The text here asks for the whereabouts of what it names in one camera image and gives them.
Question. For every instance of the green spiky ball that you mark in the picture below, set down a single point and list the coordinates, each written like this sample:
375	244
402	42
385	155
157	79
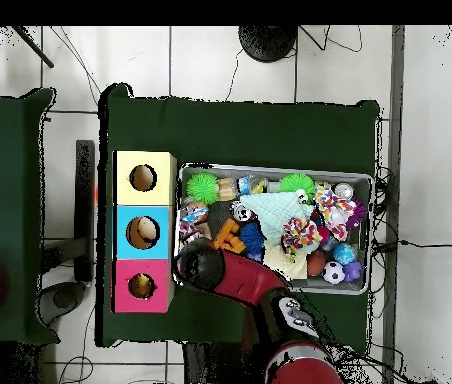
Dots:
202	188

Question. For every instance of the polka dot cloth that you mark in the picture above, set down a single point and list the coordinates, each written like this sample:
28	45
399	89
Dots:
190	224

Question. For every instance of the light teal waffle cloth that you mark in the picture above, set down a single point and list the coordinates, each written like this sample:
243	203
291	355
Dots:
278	212

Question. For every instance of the cream waffle cloth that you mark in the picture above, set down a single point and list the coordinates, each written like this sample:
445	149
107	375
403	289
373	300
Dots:
286	260

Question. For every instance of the heart print cloth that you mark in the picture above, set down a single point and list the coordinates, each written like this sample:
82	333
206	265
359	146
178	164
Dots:
334	210

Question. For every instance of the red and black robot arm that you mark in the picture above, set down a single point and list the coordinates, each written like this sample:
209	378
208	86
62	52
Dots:
242	276

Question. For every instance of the wooden box with three holes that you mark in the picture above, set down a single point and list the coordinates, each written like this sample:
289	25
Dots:
126	240

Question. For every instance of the orange toy block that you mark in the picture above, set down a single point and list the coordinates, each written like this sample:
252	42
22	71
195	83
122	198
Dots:
228	236

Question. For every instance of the blue spiky ball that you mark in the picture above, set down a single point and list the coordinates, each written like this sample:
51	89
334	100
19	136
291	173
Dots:
252	238

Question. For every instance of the green fuzzy monster toy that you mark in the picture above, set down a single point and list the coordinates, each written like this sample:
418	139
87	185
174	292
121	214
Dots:
296	186

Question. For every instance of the white colourful print cloth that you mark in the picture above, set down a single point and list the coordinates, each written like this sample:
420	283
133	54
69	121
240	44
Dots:
300	234

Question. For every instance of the small soccer ball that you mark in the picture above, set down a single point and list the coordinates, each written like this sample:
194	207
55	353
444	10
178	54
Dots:
333	273

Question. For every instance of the blue globe ball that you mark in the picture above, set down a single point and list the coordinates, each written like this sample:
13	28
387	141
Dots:
344	254

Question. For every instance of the black panel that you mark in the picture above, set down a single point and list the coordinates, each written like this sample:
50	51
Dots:
84	208

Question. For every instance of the black round base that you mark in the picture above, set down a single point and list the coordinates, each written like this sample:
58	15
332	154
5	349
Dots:
268	40

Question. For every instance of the dark green side tablecloth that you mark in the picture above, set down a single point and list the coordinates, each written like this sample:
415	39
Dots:
10	160

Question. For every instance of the black rod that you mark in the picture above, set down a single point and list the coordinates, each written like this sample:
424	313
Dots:
32	46

